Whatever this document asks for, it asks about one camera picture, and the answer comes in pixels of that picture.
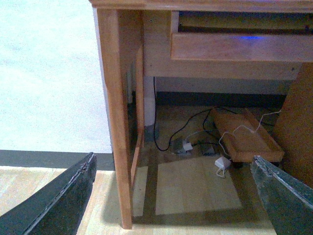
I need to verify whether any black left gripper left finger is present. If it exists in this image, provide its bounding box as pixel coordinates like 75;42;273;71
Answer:
0;152;97;235

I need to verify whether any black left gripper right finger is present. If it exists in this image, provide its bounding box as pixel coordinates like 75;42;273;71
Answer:
250;156;313;235

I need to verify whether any wooden pull-out keyboard tray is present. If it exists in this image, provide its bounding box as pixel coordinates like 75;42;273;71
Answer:
170;11;313;62

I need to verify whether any white power adapter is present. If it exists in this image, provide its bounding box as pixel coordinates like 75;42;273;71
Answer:
215;157;231;169

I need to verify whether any wooden footrest tray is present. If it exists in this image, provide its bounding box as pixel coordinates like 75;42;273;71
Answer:
211;109;284;163

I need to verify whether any grey power strip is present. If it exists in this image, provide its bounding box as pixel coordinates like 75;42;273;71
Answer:
172;139;193;155

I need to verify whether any wooden desk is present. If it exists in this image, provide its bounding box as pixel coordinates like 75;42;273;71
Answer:
91;0;313;230

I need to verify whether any white cable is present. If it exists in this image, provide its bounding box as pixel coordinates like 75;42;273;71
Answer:
215;110;281;179

